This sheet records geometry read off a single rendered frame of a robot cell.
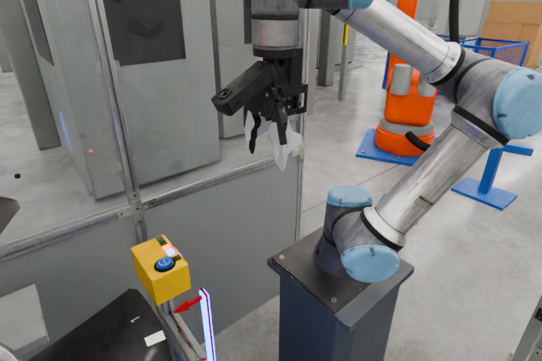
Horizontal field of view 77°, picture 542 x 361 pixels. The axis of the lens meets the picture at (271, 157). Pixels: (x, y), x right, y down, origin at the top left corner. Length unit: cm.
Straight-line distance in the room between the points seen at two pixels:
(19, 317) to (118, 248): 36
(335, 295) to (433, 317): 150
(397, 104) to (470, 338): 249
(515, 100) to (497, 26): 746
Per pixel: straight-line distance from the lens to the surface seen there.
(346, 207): 88
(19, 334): 128
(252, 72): 58
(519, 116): 74
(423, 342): 228
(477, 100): 75
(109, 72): 123
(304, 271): 100
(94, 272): 150
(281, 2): 56
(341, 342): 103
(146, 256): 102
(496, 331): 250
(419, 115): 409
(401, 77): 394
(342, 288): 98
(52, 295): 151
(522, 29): 805
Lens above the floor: 171
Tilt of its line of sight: 26 degrees down
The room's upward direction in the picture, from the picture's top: straight up
